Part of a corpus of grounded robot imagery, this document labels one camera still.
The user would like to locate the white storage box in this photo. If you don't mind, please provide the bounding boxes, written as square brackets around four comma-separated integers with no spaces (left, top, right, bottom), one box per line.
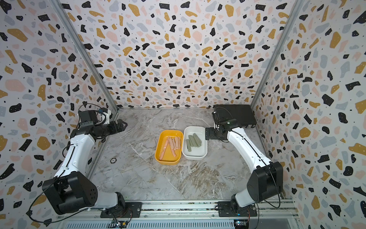
[182,126,208,160]

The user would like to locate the pink folding knife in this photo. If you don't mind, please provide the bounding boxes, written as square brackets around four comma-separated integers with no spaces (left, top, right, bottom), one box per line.
[174,137,179,150]
[170,137,175,150]

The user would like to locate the long pink fruit knife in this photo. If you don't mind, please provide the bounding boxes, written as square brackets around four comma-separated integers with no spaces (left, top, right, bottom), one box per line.
[159,137,170,160]

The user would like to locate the yellow storage box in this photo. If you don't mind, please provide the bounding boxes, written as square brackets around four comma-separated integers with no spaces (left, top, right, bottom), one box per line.
[155,130,184,165]

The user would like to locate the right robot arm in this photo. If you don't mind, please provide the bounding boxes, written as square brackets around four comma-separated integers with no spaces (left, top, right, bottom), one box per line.
[206,110,283,211]

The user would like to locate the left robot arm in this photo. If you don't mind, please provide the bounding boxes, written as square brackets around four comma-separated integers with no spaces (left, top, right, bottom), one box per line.
[42,108,128,215]

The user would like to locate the black carrying case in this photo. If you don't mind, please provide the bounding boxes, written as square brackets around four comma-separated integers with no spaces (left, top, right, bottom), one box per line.
[212,105,257,128]

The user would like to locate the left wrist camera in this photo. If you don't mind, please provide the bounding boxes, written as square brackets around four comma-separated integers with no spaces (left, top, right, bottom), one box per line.
[97,108,112,126]

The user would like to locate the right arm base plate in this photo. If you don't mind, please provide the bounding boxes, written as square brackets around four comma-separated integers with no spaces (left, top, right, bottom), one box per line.
[214,201,257,217]

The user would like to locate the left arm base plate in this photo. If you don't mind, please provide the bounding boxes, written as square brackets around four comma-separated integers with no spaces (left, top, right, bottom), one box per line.
[100,202,143,219]

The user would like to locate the circuit board with wires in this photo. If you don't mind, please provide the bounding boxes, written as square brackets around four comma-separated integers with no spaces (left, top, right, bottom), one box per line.
[113,220,127,229]

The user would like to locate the aluminium mounting rail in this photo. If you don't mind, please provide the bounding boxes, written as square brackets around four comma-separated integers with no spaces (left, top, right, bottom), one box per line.
[57,199,302,229]

